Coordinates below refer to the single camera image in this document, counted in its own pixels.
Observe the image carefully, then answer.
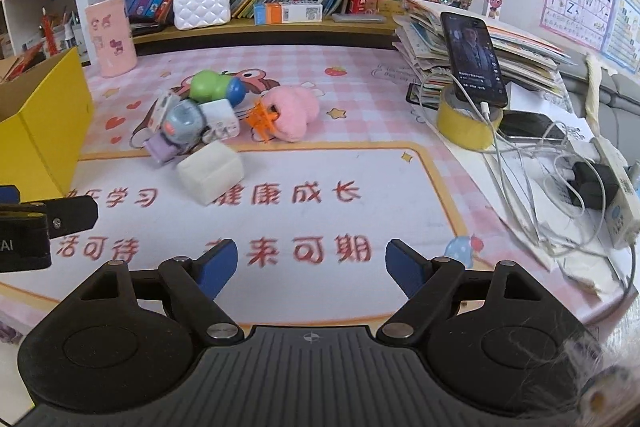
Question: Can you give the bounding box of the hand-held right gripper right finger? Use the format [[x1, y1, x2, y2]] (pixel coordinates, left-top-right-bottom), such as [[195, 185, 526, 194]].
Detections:
[[376, 238, 567, 344]]

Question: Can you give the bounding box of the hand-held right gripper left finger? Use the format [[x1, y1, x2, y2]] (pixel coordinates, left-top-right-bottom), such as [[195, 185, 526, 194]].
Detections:
[[60, 239, 246, 344]]

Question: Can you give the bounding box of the yellow cardboard box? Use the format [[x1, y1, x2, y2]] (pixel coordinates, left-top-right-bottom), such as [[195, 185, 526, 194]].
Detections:
[[0, 47, 96, 198]]

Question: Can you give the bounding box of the white rectangular block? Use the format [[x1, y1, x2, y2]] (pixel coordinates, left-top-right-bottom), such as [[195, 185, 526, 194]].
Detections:
[[177, 140, 245, 207]]

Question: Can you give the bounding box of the purple toy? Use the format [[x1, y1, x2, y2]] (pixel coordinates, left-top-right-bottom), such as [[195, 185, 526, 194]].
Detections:
[[145, 134, 194, 168]]

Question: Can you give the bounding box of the small white toy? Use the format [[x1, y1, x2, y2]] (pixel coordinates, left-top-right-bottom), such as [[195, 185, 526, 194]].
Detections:
[[148, 89, 177, 132]]

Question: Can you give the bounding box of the white printed cube toy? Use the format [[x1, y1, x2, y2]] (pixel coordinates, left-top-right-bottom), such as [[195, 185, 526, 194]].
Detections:
[[197, 98, 240, 142]]

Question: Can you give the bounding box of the orange hair claw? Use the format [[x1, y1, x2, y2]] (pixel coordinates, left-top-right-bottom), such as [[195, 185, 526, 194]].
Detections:
[[244, 101, 281, 143]]

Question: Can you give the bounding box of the round blue-grey robot toy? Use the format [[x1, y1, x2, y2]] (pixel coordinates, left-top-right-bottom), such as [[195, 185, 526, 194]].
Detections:
[[162, 98, 207, 142]]

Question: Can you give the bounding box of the pink plush toy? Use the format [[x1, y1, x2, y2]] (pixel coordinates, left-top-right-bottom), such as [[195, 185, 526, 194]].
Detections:
[[262, 87, 321, 143]]

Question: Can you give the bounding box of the blue ball toy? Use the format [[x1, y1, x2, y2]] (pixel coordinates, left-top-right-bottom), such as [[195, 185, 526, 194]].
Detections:
[[227, 77, 248, 108]]

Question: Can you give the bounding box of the green round toy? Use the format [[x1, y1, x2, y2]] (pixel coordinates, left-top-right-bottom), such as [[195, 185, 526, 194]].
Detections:
[[189, 70, 236, 104]]

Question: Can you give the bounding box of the pink printed desk mat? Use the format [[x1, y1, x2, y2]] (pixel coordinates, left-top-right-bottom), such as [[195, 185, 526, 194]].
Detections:
[[0, 44, 626, 339]]

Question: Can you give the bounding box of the yellow tape roll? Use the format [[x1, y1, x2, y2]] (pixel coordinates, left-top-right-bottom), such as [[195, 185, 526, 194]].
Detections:
[[436, 84, 505, 152]]

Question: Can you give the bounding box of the cup of pens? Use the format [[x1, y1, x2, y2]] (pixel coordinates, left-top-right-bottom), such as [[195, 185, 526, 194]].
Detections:
[[40, 7, 84, 58]]

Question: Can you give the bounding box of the pink cartoon pen holder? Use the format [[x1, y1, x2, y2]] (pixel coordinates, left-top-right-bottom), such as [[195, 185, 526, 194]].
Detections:
[[84, 0, 137, 79]]

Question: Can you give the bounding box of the black glossy device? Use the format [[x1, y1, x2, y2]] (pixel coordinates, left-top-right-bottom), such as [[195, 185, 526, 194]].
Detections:
[[499, 111, 569, 142]]

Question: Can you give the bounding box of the black power adapter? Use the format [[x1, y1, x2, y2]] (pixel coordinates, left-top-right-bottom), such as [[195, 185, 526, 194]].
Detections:
[[570, 161, 622, 210]]

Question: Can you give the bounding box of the grey fluffy fabric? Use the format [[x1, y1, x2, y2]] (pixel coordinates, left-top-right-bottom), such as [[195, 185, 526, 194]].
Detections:
[[559, 307, 640, 427]]

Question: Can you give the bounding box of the black smartphone with lit screen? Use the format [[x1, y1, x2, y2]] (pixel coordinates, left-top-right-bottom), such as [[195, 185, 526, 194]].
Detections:
[[440, 11, 510, 109]]

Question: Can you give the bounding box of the white power strip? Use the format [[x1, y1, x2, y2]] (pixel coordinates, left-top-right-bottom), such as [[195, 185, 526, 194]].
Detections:
[[591, 137, 640, 251]]

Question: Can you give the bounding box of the stack of books and papers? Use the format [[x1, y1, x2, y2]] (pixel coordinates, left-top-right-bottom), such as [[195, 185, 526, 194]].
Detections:
[[392, 0, 572, 96]]

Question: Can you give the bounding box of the flat grey case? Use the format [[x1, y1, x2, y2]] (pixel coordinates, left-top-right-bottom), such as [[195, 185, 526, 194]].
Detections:
[[332, 12, 387, 24]]

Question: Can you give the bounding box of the orange and white carton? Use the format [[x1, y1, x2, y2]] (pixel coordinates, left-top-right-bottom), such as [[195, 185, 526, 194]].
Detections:
[[253, 1, 324, 26]]

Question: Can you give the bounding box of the white charging cable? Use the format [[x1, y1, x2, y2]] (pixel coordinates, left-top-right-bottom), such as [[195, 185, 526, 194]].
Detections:
[[417, 77, 632, 260]]

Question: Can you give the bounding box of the blue-bordered wall poster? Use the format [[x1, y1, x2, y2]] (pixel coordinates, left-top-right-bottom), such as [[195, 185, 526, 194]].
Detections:
[[601, 0, 640, 76]]

